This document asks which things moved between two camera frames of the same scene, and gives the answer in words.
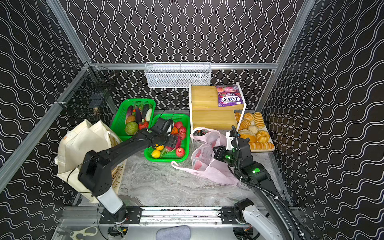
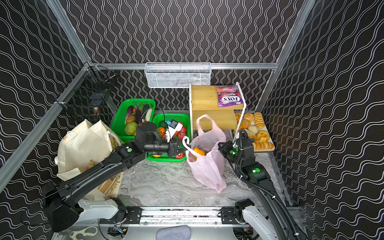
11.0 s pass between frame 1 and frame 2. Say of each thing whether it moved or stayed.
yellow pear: moved
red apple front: stayed
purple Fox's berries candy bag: stayed
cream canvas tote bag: stayed
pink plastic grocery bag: moved
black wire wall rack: stayed
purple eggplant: stayed
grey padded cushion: stayed
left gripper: moved
